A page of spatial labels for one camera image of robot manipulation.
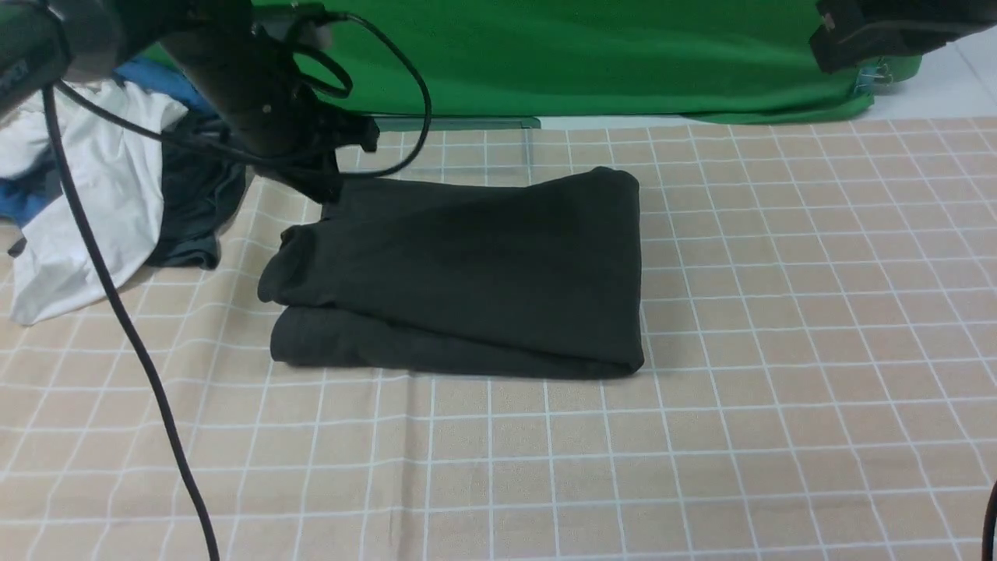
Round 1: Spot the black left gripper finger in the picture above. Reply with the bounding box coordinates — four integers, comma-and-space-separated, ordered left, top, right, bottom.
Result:
272, 168, 344, 205

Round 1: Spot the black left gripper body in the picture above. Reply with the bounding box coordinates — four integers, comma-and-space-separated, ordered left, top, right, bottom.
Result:
160, 1, 380, 175

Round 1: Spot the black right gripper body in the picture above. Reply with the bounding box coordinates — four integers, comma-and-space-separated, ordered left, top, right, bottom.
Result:
809, 1, 996, 73

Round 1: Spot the dark gray long-sleeved shirt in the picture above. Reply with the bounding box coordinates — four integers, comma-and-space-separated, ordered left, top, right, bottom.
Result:
257, 167, 644, 380

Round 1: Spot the white crumpled shirt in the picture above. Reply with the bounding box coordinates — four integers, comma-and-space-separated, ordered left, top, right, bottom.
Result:
10, 79, 188, 326

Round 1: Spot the metal binder clip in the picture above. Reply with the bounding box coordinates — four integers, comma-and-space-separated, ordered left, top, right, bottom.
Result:
852, 60, 894, 97

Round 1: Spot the green metal base bar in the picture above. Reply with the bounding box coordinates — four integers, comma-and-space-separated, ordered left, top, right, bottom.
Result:
375, 116, 542, 132

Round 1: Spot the dark teal crumpled garment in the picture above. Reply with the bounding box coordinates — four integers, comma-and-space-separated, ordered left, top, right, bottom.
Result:
6, 108, 248, 270

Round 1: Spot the green backdrop cloth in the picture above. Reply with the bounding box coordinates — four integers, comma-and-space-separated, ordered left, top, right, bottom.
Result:
140, 0, 940, 125

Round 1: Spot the blue crumpled garment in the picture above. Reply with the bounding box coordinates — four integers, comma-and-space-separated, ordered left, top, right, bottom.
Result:
1, 59, 210, 227

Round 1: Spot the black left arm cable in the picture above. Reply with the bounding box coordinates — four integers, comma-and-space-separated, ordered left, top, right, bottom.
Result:
43, 12, 433, 561

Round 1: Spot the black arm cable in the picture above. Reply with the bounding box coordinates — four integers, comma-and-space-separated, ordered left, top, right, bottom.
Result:
981, 482, 997, 561
43, 12, 433, 561

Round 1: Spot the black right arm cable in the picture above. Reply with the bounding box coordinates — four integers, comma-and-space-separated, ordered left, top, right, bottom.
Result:
981, 482, 997, 561

